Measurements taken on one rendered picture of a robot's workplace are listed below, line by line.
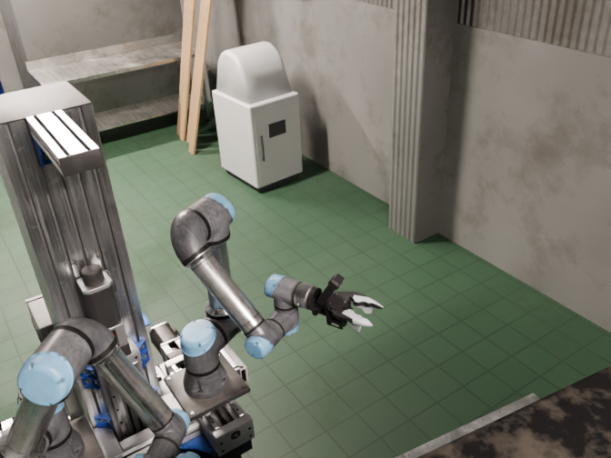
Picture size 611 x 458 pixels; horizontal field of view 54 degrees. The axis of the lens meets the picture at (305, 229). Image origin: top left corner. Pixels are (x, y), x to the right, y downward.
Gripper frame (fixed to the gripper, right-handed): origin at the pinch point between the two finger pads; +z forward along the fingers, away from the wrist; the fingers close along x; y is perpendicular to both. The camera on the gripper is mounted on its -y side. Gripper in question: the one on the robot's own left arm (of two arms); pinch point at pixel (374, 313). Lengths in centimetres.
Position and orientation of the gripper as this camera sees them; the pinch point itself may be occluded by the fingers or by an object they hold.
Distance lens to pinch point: 171.9
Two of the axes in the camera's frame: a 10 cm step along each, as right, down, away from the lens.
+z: 8.6, 2.3, -4.5
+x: -4.9, 5.8, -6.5
